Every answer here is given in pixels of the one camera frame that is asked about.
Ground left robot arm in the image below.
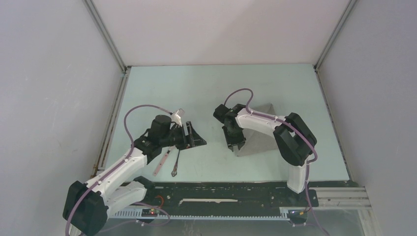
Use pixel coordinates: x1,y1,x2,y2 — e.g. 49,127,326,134
62,115,207,236

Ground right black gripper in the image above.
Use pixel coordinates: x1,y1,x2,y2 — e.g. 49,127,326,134
223,125,246,150

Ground white cable duct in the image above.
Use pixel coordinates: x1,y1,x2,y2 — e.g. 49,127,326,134
110,207,307,221

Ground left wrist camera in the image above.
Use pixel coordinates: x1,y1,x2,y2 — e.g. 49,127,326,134
171,108,185,126

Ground grey cloth napkin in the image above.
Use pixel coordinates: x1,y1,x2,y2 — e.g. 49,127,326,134
234,103,281,157

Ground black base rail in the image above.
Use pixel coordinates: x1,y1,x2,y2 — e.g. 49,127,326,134
111,181,320,218

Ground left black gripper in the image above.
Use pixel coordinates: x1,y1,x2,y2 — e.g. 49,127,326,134
160,121,206,151

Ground aluminium frame post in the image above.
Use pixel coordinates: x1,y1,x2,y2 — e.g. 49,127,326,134
314,0,359,71
82,0,127,73

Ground silver spoon pink handle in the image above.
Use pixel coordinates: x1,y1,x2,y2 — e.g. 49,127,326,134
153,146,176,177

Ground left aluminium frame post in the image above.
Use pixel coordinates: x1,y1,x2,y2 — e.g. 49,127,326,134
82,0,127,73

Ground right aluminium frame post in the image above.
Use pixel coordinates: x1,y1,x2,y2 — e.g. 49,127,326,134
314,0,359,71

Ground iridescent fork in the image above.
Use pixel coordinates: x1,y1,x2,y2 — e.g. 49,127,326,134
171,150,180,177

